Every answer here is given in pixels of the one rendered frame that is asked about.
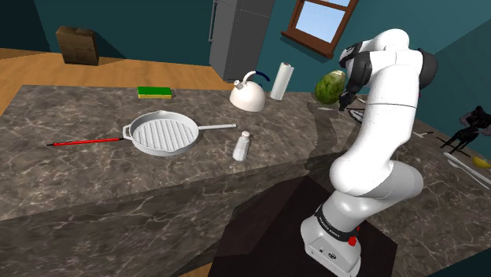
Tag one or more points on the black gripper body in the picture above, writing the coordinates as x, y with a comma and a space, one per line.
348, 99

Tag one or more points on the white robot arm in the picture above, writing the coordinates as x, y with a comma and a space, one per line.
383, 126

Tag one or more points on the green melon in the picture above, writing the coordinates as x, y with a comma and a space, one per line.
329, 88

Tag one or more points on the white paper towel roll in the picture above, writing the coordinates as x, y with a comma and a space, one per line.
282, 81

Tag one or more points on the brown framed window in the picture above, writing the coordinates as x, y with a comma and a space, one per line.
320, 19

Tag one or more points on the white kettle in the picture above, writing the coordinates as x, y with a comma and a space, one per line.
247, 99

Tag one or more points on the white salt shaker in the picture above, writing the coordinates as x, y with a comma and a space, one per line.
241, 147

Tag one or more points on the grey refrigerator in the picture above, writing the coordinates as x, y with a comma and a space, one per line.
238, 34

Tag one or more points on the white spoon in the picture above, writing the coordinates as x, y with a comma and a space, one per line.
460, 168

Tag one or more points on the white knife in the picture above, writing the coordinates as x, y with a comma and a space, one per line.
466, 164

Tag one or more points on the yellow bowl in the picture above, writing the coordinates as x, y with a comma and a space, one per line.
481, 162

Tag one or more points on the dark robot stand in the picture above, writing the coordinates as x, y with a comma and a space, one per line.
268, 238

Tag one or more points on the white grill pan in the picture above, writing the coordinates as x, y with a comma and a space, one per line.
165, 134

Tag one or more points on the green and yellow sponge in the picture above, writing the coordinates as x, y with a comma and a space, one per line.
154, 91

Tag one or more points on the red pen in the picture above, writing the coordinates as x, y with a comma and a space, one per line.
84, 141

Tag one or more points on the brown wooden box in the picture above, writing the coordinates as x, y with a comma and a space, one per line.
78, 46

